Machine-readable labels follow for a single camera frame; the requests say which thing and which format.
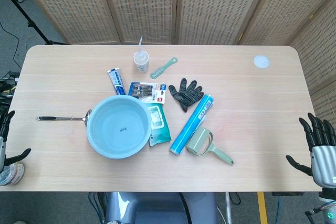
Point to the green plastic comb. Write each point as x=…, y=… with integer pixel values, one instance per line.
x=162, y=68

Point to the white round table grommet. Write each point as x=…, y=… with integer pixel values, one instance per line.
x=261, y=61

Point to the light blue plastic basin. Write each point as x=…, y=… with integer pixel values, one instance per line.
x=118, y=127

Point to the clear plastic cup with straw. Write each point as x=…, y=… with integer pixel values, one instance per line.
x=141, y=61

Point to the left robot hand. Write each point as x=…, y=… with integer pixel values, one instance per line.
x=3, y=153

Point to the tape roll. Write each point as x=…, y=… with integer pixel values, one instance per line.
x=11, y=173

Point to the yellow floor tape strip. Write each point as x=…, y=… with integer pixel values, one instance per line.
x=262, y=208

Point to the blue carded retail package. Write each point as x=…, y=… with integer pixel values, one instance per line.
x=149, y=92

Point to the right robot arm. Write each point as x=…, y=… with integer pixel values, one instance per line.
x=328, y=205

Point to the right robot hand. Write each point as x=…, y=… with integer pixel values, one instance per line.
x=321, y=153

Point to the black tripod stand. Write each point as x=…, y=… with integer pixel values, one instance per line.
x=25, y=15

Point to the black knitted glove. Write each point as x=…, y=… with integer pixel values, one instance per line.
x=186, y=94

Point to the blue white toothpaste tube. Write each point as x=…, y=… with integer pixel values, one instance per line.
x=116, y=80

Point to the green wet wipes pack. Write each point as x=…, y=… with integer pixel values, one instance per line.
x=159, y=127

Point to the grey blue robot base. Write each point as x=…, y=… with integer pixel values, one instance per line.
x=160, y=208

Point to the green lint roller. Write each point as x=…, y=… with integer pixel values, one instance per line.
x=202, y=144

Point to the blue cling film roll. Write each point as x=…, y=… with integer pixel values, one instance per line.
x=193, y=124

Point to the wooden perforated folding screen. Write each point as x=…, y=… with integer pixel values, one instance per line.
x=168, y=6

